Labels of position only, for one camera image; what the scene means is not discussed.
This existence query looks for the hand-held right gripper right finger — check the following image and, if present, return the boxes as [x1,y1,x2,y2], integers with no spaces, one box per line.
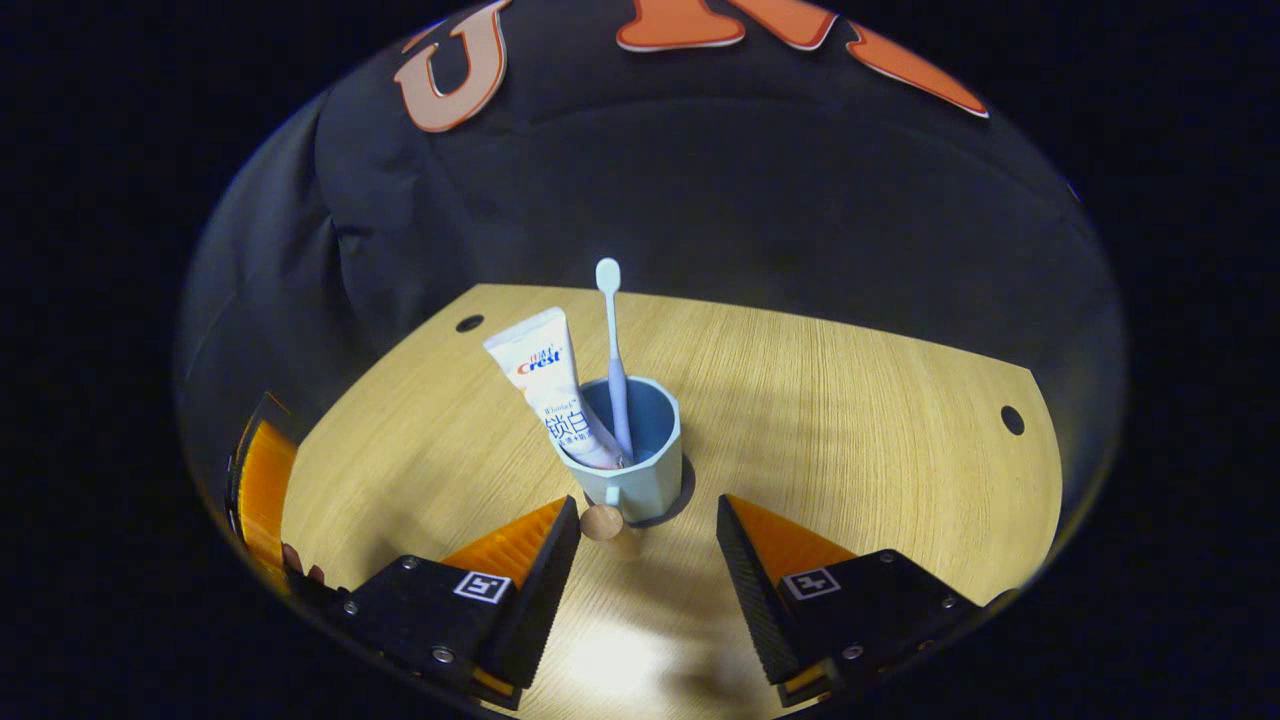
[716,493,1011,709]

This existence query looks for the light wooden desktop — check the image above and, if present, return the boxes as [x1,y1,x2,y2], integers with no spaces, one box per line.
[280,283,1063,720]

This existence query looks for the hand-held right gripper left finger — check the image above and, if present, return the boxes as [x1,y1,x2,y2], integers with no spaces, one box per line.
[285,495,583,711]

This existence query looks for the dark brown round coaster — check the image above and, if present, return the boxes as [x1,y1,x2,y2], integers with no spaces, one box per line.
[585,455,697,529]

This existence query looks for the white toothpaste tube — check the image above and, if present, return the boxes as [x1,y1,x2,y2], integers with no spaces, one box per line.
[483,307,629,471]

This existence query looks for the pale green cup wooden handle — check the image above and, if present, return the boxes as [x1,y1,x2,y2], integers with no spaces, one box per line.
[553,375,685,543]

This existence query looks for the black backdrop cloth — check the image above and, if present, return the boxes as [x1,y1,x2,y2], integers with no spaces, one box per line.
[175,0,1126,561]

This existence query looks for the white toothbrush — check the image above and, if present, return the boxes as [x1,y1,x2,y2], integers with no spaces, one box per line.
[596,257,635,461]

